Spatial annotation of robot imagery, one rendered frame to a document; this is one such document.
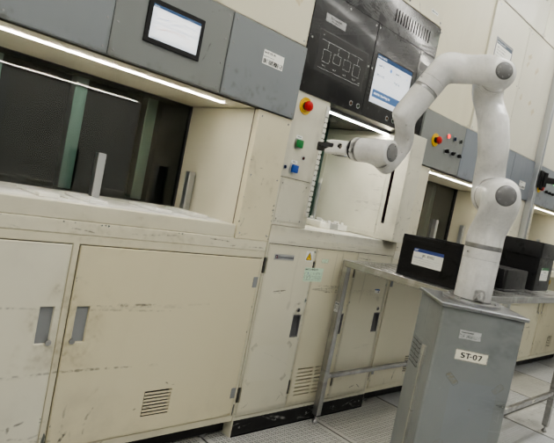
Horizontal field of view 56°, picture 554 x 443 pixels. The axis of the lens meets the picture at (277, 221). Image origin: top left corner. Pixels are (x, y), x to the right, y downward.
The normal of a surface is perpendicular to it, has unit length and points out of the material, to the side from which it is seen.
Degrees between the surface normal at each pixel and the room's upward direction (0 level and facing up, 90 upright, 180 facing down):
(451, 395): 90
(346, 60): 90
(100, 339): 90
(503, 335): 90
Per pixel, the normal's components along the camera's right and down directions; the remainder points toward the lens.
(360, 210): -0.71, -0.11
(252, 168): 0.67, 0.18
